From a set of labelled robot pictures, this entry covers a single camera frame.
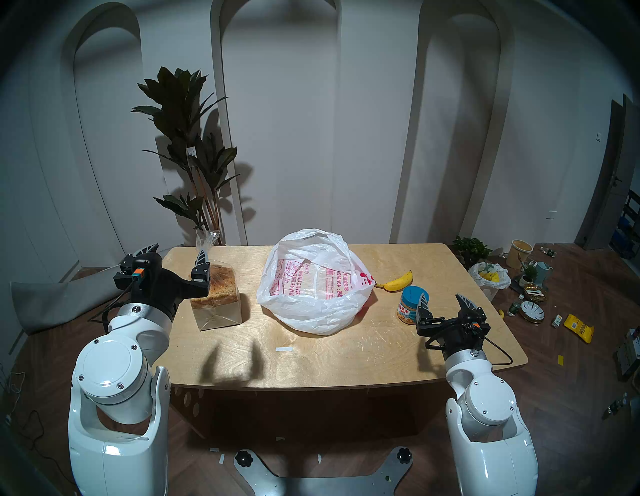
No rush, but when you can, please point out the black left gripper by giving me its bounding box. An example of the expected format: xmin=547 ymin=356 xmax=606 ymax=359
xmin=114 ymin=243 xmax=211 ymax=321

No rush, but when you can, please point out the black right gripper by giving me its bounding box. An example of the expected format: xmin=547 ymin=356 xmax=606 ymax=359
xmin=416 ymin=293 xmax=491 ymax=358

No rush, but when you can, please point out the peanut butter jar blue lid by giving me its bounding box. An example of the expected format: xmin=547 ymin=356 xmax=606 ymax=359
xmin=397 ymin=285 xmax=430 ymax=326

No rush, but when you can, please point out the bread loaf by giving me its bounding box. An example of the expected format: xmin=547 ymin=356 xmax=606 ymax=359
xmin=190 ymin=230 xmax=244 ymax=332

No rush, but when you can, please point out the yellow banana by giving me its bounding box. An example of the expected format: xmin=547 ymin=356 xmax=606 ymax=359
xmin=375 ymin=270 xmax=414 ymax=293

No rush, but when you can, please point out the white plastic shopping bag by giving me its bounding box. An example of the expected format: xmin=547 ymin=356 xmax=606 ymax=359
xmin=256 ymin=228 xmax=377 ymax=336

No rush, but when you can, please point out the white bin with plastic liner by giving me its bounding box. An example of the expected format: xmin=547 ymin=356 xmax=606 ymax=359
xmin=468 ymin=261 xmax=512 ymax=301

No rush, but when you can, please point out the small green potted plant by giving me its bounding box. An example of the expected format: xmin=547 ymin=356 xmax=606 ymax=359
xmin=451 ymin=236 xmax=493 ymax=268

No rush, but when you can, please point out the beige paper bucket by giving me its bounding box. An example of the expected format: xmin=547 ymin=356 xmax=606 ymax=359
xmin=506 ymin=239 xmax=534 ymax=270

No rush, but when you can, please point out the yellow snack packet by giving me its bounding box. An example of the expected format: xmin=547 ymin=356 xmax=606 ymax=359
xmin=563 ymin=314 xmax=595 ymax=344

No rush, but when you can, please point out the tall dark-leaved potted plant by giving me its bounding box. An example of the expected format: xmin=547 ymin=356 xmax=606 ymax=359
xmin=131 ymin=66 xmax=242 ymax=247

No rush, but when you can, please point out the grey door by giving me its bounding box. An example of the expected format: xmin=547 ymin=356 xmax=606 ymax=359
xmin=575 ymin=94 xmax=640 ymax=251

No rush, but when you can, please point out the black shelf rack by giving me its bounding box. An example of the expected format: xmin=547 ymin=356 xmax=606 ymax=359
xmin=620 ymin=190 xmax=640 ymax=243

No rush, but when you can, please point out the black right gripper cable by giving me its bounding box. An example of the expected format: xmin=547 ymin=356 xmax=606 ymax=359
xmin=482 ymin=336 xmax=514 ymax=366

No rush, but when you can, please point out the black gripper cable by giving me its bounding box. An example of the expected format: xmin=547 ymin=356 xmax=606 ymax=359
xmin=89 ymin=285 xmax=133 ymax=335
xmin=482 ymin=336 xmax=514 ymax=366

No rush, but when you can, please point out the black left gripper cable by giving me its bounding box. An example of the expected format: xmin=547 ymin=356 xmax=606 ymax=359
xmin=89 ymin=285 xmax=133 ymax=335

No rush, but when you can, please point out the grey metal robot base plate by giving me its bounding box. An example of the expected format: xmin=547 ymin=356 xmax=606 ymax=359
xmin=234 ymin=446 xmax=414 ymax=496

